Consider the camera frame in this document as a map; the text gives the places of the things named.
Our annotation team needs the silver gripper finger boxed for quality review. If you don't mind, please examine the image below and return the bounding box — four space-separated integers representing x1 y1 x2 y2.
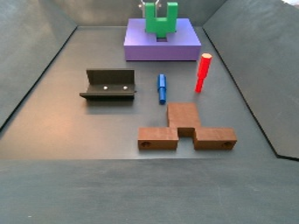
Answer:
153 0 161 16
138 0 145 11

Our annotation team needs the red hexagonal peg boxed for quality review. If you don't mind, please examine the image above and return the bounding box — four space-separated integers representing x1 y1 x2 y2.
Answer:
194 53 212 93

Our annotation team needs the purple board with slot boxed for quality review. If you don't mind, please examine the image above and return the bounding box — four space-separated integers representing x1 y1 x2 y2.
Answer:
124 18 201 61

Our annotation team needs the black angle bracket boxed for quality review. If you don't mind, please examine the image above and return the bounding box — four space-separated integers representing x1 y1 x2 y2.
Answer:
78 68 136 100

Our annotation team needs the blue cylindrical peg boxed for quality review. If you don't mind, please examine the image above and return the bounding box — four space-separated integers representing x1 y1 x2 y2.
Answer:
157 74 165 105

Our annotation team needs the brown T-shaped wooden block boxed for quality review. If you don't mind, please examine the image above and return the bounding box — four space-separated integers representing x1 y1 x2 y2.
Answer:
137 102 237 150

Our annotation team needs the green U-shaped block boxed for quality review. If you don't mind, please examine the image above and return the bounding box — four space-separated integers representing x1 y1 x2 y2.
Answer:
144 2 178 39

